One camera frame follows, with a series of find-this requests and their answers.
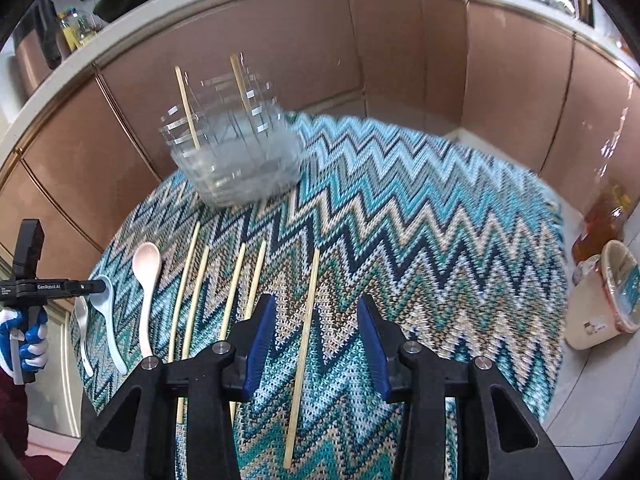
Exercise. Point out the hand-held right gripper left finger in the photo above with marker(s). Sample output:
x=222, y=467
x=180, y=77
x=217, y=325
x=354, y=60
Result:
x=261, y=345

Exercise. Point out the copper kitchen cabinet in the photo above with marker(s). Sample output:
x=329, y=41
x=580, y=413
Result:
x=280, y=50

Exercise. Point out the yellow oil bottle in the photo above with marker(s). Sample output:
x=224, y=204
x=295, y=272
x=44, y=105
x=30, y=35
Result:
x=75, y=27

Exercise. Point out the copper thermos jug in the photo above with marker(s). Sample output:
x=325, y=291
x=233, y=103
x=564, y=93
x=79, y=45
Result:
x=32, y=55

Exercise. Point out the white ceramic spoon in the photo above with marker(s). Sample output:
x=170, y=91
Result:
x=82, y=322

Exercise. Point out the amber oil bottle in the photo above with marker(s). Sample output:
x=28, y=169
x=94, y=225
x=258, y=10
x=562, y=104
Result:
x=600, y=230

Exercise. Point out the zigzag woven mat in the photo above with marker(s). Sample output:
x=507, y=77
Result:
x=400, y=240

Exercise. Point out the person's left forearm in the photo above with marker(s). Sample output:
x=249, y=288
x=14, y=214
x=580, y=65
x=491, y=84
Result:
x=10, y=410

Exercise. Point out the clear plastic utensil holder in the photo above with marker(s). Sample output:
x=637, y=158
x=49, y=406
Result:
x=250, y=165

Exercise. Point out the person's left hand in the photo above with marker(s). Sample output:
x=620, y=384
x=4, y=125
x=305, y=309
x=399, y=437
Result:
x=35, y=335

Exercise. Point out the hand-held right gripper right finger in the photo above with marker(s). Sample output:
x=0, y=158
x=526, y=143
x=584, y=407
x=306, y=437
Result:
x=372, y=347

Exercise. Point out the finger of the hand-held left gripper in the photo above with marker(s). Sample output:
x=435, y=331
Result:
x=92, y=287

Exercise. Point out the bamboo chopstick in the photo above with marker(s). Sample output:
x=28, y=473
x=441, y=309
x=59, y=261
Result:
x=232, y=295
x=255, y=280
x=187, y=110
x=197, y=290
x=185, y=285
x=240, y=80
x=302, y=350

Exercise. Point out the white kitchen countertop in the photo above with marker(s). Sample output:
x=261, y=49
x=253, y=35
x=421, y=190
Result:
x=125, y=32

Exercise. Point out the light blue ceramic spoon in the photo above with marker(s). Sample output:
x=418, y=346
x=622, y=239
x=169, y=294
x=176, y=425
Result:
x=114, y=342

